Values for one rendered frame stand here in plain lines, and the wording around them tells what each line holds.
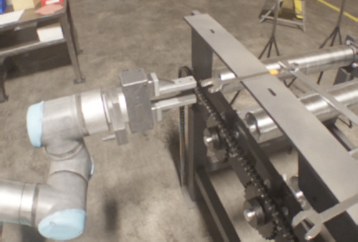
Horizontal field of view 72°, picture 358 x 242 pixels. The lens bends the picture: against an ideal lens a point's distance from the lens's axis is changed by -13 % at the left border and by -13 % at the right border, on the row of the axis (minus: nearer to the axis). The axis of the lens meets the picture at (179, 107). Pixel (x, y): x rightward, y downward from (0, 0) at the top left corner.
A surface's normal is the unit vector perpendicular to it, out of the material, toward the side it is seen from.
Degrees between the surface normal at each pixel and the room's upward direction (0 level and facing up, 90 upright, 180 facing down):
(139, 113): 90
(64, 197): 22
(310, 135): 0
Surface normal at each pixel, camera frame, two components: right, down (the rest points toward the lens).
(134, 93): 0.32, 0.61
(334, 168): -0.03, -0.76
